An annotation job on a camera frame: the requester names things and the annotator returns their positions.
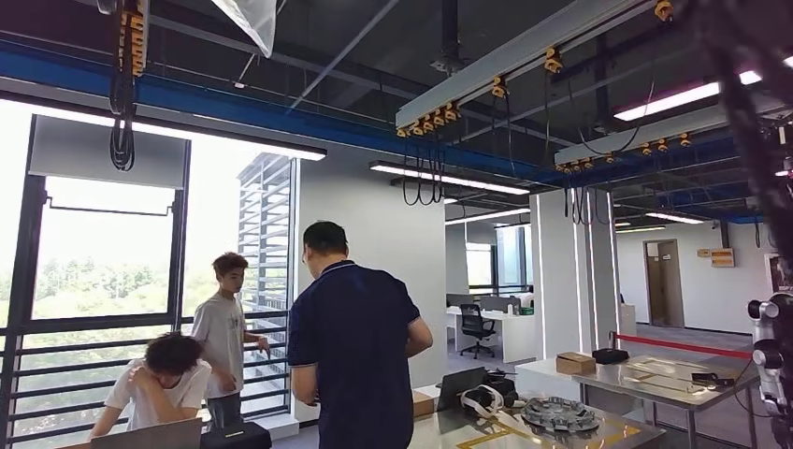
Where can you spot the steel workbench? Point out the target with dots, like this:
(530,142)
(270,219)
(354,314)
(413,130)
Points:
(471,434)
(657,378)

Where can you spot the black mesh office chair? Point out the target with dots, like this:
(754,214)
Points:
(474,322)

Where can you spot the grey desk partition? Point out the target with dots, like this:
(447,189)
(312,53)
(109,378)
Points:
(495,302)

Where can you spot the person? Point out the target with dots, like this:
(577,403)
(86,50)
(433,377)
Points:
(161,390)
(359,347)
(220,341)

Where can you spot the grey exterior louvre panel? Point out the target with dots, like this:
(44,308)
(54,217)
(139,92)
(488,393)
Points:
(266,164)

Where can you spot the small green box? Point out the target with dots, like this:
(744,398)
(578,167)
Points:
(526,312)

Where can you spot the white office desk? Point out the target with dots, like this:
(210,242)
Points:
(514,341)

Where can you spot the black laptop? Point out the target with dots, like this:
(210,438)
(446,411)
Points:
(461,387)

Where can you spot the brown cardboard box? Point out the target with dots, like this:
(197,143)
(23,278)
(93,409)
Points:
(423,404)
(576,364)

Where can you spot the blue overhead crane girder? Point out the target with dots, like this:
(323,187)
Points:
(681,158)
(248,110)

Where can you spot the white black VR headset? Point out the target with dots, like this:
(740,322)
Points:
(495,390)

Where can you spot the clear plastic hanging bag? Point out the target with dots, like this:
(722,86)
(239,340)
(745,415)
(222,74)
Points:
(254,21)

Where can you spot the silver plastic wheel hubcap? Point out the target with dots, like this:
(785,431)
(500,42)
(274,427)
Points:
(557,414)

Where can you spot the black zippered carrying case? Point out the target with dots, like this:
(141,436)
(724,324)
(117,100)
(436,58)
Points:
(610,356)

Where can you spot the brown door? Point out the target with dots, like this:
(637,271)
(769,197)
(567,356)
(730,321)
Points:
(666,285)

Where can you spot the grey roller blind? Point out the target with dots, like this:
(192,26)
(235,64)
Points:
(108,152)

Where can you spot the red barrier belt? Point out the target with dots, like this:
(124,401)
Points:
(681,346)

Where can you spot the grey laptop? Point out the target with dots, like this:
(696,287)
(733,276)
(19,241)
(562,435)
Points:
(155,437)

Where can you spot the grey metal railing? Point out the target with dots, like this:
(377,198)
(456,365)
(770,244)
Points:
(74,347)

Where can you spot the small black device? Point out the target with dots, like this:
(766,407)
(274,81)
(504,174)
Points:
(705,379)

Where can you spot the silver black humanoid robot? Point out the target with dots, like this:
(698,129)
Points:
(768,359)

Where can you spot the vertical wall light strip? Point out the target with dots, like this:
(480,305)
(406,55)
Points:
(580,279)
(540,279)
(613,266)

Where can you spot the white overhead crane rail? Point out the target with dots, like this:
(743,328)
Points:
(650,133)
(495,71)

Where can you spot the white pedestal cabinet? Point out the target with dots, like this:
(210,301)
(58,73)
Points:
(629,319)

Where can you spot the small wall sign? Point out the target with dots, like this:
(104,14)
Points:
(704,253)

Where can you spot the orange wall box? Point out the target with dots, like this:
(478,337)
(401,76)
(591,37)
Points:
(723,258)

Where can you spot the dark framed wall poster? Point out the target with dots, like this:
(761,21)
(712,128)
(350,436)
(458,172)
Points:
(779,276)

